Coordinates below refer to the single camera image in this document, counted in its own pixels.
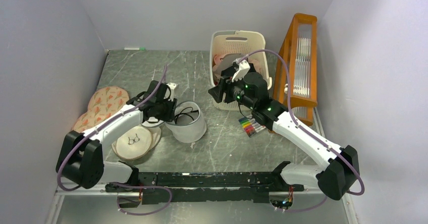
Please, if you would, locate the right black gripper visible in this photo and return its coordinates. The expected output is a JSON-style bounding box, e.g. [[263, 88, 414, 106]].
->
[[208, 72, 256, 110]]

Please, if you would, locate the white mesh laundry bag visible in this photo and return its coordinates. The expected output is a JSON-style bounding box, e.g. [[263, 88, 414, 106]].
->
[[142, 101, 207, 143]]

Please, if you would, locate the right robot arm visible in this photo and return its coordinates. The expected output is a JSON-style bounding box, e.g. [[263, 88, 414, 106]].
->
[[208, 72, 360, 200]]

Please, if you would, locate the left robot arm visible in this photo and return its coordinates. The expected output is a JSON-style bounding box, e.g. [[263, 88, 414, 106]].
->
[[56, 80, 178, 192]]

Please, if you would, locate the cream plastic laundry basket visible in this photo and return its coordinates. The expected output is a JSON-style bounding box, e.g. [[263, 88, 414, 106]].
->
[[209, 30, 273, 89]]

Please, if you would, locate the grey brown cloth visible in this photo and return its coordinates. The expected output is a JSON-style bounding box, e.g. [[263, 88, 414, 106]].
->
[[216, 53, 244, 76]]

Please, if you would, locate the pink cloth in basket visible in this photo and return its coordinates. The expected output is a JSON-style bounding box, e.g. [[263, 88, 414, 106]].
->
[[212, 54, 262, 82]]

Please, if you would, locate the beige round fabric pad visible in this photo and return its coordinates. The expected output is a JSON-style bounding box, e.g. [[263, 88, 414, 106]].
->
[[112, 126, 162, 160]]

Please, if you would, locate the pack of coloured markers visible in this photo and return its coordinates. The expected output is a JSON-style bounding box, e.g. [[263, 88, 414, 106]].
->
[[239, 117, 265, 138]]

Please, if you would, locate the floral pink oven mitt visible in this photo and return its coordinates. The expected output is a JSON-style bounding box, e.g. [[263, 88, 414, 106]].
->
[[71, 86, 130, 133]]

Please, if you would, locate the green white marker pen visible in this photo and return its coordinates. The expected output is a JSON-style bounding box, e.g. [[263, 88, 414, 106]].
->
[[124, 47, 146, 50]]

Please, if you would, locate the orange wooden rack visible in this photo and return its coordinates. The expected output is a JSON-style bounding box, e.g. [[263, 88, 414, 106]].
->
[[279, 13, 317, 126]]

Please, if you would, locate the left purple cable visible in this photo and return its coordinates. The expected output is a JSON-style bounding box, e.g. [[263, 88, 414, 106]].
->
[[57, 64, 173, 216]]

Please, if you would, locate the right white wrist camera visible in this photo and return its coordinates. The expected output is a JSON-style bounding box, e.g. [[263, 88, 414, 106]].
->
[[232, 60, 251, 82]]

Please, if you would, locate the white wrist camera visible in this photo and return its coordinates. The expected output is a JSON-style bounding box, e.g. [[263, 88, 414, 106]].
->
[[164, 82, 178, 101], [232, 60, 251, 82]]

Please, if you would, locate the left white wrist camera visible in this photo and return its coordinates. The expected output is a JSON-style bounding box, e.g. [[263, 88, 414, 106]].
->
[[164, 82, 178, 101]]

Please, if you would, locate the black wire in bag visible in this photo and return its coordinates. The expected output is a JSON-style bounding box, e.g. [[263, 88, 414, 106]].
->
[[174, 106, 199, 126]]

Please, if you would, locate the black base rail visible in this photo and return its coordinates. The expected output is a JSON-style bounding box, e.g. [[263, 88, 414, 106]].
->
[[105, 171, 304, 204]]

